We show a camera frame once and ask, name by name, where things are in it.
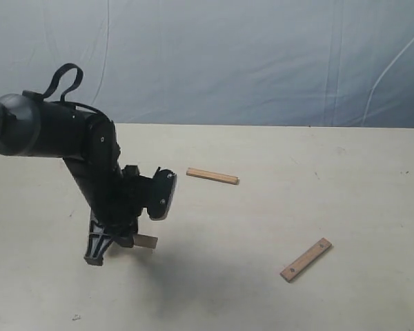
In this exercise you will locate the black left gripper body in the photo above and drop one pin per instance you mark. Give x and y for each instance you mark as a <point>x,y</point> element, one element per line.
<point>119,204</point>

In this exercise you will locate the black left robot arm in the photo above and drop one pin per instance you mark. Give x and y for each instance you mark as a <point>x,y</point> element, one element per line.
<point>87,144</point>

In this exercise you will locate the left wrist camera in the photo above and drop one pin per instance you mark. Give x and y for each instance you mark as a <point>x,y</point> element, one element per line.
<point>160,196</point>

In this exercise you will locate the thin wooden stick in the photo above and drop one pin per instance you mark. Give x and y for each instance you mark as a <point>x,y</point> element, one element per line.
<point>213,176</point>

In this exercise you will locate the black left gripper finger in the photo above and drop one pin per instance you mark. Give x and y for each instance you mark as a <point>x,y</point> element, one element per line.
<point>99,240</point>
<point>125,239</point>

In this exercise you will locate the grey backdrop cloth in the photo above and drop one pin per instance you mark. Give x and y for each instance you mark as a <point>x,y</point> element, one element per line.
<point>281,63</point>

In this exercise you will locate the wooden stick with holes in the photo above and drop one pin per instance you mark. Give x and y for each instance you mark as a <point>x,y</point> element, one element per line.
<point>305,260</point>

